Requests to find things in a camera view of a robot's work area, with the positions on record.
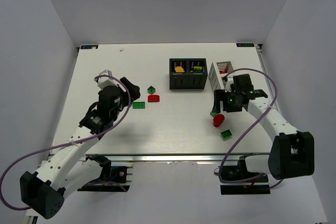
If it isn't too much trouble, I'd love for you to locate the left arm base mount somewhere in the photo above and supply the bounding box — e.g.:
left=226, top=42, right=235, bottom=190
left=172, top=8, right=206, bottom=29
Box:
left=77, top=155, right=133, bottom=193

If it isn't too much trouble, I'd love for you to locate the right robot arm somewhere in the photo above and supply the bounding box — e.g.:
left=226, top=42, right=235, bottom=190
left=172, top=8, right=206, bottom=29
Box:
left=212, top=74, right=314, bottom=183

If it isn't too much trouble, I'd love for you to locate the white two-slot container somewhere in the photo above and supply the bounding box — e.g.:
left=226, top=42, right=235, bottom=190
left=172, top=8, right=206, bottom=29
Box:
left=208, top=61, right=234, bottom=91

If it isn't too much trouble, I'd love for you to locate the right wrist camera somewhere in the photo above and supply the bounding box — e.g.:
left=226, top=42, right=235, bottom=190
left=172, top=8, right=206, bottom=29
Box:
left=223, top=76, right=234, bottom=93

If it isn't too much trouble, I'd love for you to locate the blue table label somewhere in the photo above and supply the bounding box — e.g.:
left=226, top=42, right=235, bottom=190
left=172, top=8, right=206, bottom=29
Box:
left=80, top=45, right=98, bottom=50
left=236, top=42, right=255, bottom=48

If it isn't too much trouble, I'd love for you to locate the dark green small square lego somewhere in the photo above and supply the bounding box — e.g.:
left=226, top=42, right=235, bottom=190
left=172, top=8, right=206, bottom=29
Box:
left=147, top=86, right=156, bottom=95

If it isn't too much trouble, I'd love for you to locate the dark green lego near red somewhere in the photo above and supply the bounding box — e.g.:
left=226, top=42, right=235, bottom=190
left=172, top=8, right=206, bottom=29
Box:
left=210, top=112, right=217, bottom=118

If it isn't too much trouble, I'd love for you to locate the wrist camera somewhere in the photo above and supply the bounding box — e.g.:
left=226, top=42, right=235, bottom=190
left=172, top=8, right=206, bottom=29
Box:
left=223, top=76, right=234, bottom=93
left=94, top=69, right=119, bottom=90

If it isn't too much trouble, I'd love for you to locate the black two-slot container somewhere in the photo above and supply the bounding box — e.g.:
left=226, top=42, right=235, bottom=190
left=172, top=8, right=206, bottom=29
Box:
left=169, top=58, right=208, bottom=90

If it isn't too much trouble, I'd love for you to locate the red round lego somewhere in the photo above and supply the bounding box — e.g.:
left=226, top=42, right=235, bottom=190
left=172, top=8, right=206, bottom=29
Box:
left=213, top=114, right=225, bottom=127

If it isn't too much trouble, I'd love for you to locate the red rounded lego brick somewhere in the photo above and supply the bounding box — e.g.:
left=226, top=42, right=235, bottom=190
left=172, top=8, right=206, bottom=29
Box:
left=148, top=94, right=160, bottom=103

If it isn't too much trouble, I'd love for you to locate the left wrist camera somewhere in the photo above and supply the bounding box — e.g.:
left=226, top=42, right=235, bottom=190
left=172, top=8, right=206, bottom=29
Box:
left=94, top=69, right=119, bottom=90

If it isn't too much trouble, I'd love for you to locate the aluminium table front rail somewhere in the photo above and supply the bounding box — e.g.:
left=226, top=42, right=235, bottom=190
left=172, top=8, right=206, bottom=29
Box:
left=78, top=153, right=271, bottom=163

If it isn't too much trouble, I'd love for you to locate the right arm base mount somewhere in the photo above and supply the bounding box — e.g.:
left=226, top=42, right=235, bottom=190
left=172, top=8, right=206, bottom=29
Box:
left=220, top=157, right=270, bottom=195

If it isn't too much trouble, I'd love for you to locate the dark green long lego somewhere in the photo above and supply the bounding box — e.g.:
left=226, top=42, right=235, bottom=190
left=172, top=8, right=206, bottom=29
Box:
left=132, top=102, right=145, bottom=109

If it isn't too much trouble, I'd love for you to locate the orange rounded lego brick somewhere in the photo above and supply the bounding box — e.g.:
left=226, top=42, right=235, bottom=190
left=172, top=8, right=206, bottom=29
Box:
left=174, top=66, right=185, bottom=73

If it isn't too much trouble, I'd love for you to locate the blue table label left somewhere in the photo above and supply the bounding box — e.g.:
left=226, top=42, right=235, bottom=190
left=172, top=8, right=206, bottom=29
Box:
left=80, top=45, right=98, bottom=50

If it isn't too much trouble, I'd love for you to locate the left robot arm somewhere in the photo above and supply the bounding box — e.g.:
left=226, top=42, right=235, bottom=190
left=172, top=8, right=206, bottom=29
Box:
left=19, top=74, right=141, bottom=219

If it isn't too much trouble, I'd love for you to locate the blue table label right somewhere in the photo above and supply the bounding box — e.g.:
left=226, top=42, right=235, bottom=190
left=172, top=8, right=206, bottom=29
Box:
left=236, top=42, right=255, bottom=48

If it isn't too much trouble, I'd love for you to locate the dark green lego front right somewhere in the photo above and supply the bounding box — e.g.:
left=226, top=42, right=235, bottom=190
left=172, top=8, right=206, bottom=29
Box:
left=220, top=130, right=232, bottom=140

